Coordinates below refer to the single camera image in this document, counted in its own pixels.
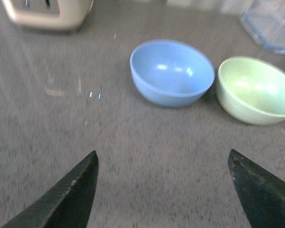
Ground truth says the blue bowl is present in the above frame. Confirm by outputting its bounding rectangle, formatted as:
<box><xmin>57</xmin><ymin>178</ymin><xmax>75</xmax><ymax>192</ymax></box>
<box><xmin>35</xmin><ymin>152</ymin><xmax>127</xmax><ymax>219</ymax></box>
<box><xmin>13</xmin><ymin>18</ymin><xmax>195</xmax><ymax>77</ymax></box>
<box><xmin>130</xmin><ymin>40</ymin><xmax>215</xmax><ymax>108</ymax></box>

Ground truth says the clear plastic storage container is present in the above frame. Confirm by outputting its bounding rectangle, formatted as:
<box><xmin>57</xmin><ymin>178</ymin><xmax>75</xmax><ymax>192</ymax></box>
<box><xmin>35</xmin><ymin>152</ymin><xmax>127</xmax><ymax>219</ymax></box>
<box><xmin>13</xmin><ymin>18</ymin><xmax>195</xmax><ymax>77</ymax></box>
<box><xmin>239</xmin><ymin>0</ymin><xmax>285</xmax><ymax>55</ymax></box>

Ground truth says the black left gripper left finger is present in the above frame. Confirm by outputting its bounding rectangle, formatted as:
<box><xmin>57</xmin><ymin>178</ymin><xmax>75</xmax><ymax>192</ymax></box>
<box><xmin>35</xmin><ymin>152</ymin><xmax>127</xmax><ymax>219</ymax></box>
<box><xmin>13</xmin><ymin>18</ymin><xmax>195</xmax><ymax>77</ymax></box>
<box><xmin>4</xmin><ymin>151</ymin><xmax>99</xmax><ymax>228</ymax></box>

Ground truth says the green bowl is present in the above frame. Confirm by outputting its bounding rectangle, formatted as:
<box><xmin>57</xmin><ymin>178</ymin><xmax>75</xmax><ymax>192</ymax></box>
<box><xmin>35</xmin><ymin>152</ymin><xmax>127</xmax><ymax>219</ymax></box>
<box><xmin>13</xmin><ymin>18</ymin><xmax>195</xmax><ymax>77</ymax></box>
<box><xmin>216</xmin><ymin>57</ymin><xmax>285</xmax><ymax>125</ymax></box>

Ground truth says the cream two-slot toaster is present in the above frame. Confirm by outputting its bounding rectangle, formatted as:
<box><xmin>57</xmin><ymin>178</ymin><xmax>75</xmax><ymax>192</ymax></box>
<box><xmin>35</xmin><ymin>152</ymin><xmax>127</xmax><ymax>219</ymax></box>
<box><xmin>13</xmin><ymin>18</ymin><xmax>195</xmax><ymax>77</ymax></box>
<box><xmin>2</xmin><ymin>0</ymin><xmax>94</xmax><ymax>31</ymax></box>

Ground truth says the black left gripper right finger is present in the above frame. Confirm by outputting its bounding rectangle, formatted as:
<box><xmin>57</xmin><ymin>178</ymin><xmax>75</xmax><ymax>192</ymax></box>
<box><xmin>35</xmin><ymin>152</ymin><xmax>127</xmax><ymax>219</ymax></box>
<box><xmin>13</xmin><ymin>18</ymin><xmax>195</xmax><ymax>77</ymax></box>
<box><xmin>228</xmin><ymin>149</ymin><xmax>285</xmax><ymax>228</ymax></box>

